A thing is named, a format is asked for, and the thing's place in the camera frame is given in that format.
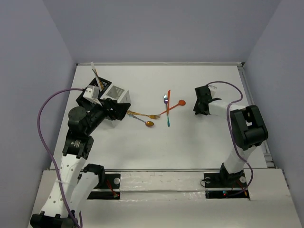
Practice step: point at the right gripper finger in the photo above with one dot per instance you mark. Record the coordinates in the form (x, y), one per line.
(205, 109)
(198, 108)

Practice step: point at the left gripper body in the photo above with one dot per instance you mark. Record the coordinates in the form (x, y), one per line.
(110, 108)

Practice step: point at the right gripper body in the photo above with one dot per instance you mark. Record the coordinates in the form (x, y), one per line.
(197, 107)

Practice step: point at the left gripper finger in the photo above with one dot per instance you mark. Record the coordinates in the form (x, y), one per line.
(120, 113)
(109, 104)

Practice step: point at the orange plastic knife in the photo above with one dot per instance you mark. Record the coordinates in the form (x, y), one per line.
(168, 103)

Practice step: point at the iridescent blue purple fork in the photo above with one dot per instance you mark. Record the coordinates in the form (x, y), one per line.
(166, 101)

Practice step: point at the orange chopstick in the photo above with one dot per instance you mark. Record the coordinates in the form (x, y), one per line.
(100, 85)

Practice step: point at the white chopstick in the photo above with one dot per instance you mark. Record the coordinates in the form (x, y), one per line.
(95, 72)
(92, 66)

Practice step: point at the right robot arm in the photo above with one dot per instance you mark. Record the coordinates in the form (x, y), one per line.
(246, 127)

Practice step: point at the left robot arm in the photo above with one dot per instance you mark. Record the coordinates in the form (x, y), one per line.
(76, 179)

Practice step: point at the white utensil container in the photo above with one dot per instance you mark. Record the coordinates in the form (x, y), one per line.
(121, 96)

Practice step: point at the orange plastic spoon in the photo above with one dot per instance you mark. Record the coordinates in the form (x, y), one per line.
(180, 103)

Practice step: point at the iridescent metal spoon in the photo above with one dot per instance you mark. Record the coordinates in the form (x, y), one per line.
(147, 123)

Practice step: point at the gold ornate fork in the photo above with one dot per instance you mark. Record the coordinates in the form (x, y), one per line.
(152, 116)

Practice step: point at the metal rail back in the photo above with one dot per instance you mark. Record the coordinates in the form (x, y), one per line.
(240, 64)

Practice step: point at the metal rail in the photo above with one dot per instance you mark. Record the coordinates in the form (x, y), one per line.
(240, 64)
(177, 170)

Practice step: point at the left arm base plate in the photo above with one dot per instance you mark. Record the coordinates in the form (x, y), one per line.
(109, 189)

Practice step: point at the metal rail front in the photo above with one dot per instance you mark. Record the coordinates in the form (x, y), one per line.
(177, 170)

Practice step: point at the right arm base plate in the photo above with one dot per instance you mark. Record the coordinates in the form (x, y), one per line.
(216, 189)

